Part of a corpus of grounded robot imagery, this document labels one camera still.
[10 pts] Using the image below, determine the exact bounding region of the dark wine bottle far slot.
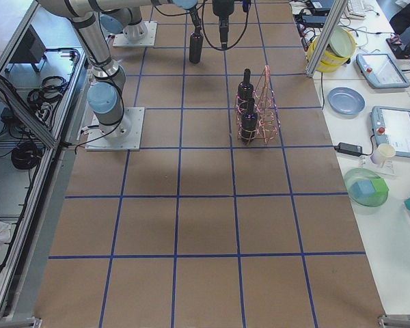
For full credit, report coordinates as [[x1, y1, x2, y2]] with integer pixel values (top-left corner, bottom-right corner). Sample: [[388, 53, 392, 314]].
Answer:
[[237, 68, 254, 105]]

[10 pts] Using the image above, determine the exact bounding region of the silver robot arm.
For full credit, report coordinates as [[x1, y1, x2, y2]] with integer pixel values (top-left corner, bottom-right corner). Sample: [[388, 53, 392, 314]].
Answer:
[[99, 1, 204, 44], [38, 1, 202, 137]]

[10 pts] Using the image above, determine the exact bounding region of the dark wine bottle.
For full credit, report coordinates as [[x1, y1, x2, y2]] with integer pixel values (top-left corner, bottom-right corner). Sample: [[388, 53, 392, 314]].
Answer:
[[189, 29, 204, 64], [240, 98, 258, 145]]

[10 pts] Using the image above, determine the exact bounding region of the black power adapter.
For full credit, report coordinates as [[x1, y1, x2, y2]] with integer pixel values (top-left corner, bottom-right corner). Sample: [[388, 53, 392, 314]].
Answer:
[[334, 142, 363, 157]]

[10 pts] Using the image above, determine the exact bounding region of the yellow rimmed wooden basket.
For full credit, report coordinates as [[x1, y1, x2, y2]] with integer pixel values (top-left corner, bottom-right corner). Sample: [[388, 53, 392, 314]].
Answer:
[[317, 28, 356, 72]]

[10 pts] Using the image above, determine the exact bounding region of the paper cup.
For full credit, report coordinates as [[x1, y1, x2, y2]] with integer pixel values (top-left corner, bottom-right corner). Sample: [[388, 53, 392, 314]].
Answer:
[[370, 143, 396, 165]]

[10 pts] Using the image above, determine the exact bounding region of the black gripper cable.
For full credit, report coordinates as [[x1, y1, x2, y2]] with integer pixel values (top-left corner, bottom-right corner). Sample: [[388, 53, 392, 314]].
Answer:
[[200, 0, 250, 52]]

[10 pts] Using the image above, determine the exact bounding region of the teach pendant near plate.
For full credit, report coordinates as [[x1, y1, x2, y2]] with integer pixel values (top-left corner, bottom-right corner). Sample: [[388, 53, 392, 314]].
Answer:
[[370, 106, 410, 158]]

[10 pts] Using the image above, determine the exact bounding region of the aluminium frame post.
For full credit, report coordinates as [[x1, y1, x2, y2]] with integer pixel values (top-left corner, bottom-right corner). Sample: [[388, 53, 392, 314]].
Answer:
[[305, 0, 347, 78]]

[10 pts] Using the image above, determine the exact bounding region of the green bowl with blocks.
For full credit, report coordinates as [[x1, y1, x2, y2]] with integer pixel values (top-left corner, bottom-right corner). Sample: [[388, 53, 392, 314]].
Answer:
[[344, 168, 389, 207]]

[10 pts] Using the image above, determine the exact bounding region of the pale green plate in basket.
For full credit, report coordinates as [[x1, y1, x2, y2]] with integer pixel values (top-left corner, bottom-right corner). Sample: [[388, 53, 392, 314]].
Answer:
[[329, 27, 353, 57]]

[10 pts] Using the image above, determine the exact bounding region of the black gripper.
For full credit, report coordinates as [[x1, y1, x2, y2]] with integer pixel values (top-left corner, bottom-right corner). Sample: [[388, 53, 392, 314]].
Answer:
[[188, 6, 201, 33], [212, 0, 234, 50]]

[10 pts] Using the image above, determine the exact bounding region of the blue plate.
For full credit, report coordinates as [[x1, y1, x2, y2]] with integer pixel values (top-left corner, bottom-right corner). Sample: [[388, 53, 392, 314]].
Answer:
[[327, 87, 366, 116]]

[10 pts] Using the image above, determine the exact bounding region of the copper wire wine basket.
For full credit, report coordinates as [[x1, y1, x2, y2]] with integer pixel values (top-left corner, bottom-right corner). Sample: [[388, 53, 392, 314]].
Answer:
[[235, 65, 280, 146]]

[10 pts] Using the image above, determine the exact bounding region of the teach pendant far side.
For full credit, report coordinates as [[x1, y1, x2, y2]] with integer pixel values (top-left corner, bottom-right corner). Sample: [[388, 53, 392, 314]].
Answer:
[[355, 53, 410, 89]]

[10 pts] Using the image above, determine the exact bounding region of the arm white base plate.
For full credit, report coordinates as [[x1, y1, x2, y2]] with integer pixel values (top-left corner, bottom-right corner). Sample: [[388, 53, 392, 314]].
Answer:
[[85, 107, 145, 151], [113, 21, 157, 48]]

